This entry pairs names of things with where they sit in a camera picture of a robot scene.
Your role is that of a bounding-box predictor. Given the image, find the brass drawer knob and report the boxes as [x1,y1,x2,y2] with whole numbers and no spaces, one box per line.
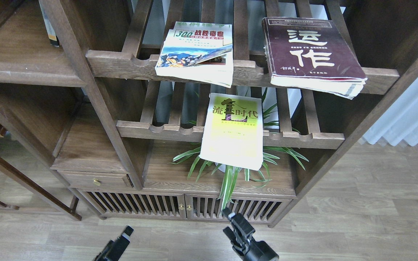
[93,179,102,186]

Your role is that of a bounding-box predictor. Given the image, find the white plant pot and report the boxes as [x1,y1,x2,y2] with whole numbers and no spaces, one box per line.
[216,164,227,173]

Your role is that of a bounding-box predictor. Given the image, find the white blue 300 book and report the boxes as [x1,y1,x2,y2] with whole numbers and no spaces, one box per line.
[155,21,233,88]

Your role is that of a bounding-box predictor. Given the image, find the upright book on shelf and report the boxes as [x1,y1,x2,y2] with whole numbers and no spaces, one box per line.
[39,0,60,47]

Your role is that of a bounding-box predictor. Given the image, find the dark wooden bookshelf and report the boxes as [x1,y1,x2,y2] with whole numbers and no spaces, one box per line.
[0,0,418,227]

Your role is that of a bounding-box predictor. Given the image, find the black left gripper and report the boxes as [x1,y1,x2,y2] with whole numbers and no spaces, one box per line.
[93,226,134,261]

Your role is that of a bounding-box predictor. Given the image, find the maroon book white characters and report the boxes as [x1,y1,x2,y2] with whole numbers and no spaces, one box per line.
[262,17,367,99]

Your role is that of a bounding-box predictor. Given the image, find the yellow green book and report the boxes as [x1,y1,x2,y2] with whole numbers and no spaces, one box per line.
[200,93,263,170]

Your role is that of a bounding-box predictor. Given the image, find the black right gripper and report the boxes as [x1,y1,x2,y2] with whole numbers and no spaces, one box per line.
[222,208,279,261]

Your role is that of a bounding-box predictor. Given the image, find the white curtain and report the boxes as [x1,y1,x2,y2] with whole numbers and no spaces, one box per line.
[362,77,418,146]

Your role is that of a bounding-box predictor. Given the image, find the wooden furniture at left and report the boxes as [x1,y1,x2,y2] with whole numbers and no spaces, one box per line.
[0,124,81,221]

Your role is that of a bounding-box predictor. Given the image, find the green spider plant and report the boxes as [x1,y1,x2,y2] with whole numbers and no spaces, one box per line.
[171,103,309,208]

